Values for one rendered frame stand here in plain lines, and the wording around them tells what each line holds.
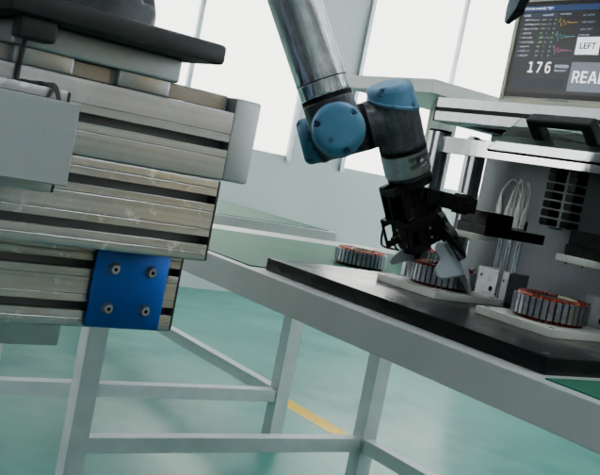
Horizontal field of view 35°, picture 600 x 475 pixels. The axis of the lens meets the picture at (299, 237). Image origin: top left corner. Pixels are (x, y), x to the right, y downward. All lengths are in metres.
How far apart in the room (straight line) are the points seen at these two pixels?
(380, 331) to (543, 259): 0.56
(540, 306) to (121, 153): 0.68
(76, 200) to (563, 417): 0.57
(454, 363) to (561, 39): 0.70
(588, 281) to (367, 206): 5.51
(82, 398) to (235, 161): 1.38
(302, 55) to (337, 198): 5.67
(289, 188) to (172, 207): 5.76
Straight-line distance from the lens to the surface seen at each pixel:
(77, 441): 2.38
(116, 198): 0.98
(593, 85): 1.64
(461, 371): 1.21
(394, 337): 1.30
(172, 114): 1.00
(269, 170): 6.66
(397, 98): 1.47
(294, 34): 1.36
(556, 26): 1.73
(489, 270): 1.72
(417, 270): 1.59
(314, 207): 6.90
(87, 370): 2.33
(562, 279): 1.78
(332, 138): 1.33
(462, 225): 1.67
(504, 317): 1.42
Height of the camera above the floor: 0.93
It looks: 4 degrees down
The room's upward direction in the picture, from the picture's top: 11 degrees clockwise
